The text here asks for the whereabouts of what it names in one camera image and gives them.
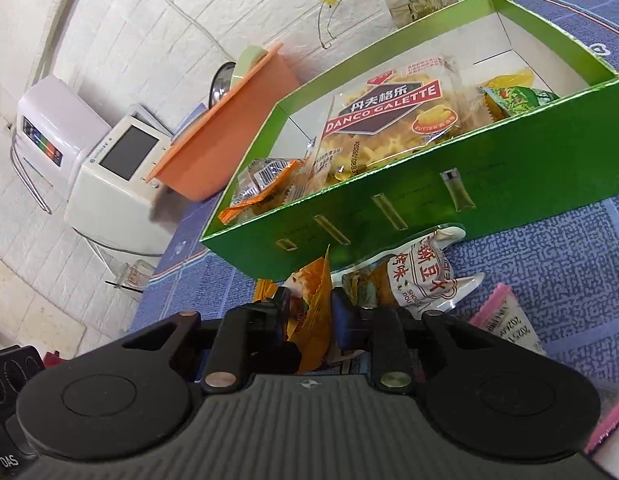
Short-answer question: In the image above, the white water purifier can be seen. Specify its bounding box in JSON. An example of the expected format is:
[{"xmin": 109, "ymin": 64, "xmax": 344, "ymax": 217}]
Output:
[{"xmin": 9, "ymin": 75, "xmax": 111, "ymax": 214}]

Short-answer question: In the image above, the clear cracker packet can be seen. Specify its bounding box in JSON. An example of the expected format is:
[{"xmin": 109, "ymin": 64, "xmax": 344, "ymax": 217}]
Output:
[{"xmin": 284, "ymin": 138, "xmax": 342, "ymax": 204}]

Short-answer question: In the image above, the orange chip bag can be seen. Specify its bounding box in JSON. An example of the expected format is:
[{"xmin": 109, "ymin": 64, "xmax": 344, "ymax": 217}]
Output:
[{"xmin": 217, "ymin": 157, "xmax": 304, "ymax": 226}]

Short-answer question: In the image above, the white tofu snack packet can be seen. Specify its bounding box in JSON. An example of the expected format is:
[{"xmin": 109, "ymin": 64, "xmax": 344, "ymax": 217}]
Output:
[{"xmin": 332, "ymin": 226, "xmax": 485, "ymax": 318}]

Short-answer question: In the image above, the green plate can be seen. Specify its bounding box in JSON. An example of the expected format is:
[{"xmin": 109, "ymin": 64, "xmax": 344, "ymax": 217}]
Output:
[{"xmin": 230, "ymin": 44, "xmax": 268, "ymax": 89}]

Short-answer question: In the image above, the orange plastic basin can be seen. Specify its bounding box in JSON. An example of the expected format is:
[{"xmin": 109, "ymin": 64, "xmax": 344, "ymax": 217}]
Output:
[{"xmin": 148, "ymin": 42, "xmax": 300, "ymax": 202}]

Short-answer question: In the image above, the orange snack packet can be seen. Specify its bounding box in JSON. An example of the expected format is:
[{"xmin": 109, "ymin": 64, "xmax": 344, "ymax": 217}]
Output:
[{"xmin": 253, "ymin": 252, "xmax": 333, "ymax": 374}]

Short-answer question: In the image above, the green cardboard box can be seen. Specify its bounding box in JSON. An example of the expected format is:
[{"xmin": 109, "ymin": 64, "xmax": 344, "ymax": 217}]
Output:
[{"xmin": 202, "ymin": 0, "xmax": 619, "ymax": 280}]

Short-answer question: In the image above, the white screen appliance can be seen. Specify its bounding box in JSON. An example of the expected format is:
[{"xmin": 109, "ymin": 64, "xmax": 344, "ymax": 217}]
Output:
[{"xmin": 64, "ymin": 116, "xmax": 189, "ymax": 258}]

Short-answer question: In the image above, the blue plaid tablecloth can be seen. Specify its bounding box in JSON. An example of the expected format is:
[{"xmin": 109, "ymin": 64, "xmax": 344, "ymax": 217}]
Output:
[{"xmin": 130, "ymin": 0, "xmax": 619, "ymax": 408}]

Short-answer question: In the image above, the green snack packet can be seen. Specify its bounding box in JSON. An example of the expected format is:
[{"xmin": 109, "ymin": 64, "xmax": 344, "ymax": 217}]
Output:
[{"xmin": 482, "ymin": 86, "xmax": 559, "ymax": 120}]

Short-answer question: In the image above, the steel bowl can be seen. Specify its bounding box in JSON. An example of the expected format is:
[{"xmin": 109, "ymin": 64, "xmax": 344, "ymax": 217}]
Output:
[{"xmin": 207, "ymin": 62, "xmax": 236, "ymax": 108}]

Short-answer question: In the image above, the Danco Galette cookie bag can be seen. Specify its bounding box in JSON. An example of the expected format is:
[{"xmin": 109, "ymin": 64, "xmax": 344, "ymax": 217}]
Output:
[{"xmin": 317, "ymin": 55, "xmax": 493, "ymax": 188}]

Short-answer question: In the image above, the pink edged cookie packet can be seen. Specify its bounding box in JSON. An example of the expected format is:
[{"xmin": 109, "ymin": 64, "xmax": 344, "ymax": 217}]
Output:
[{"xmin": 470, "ymin": 283, "xmax": 619, "ymax": 455}]

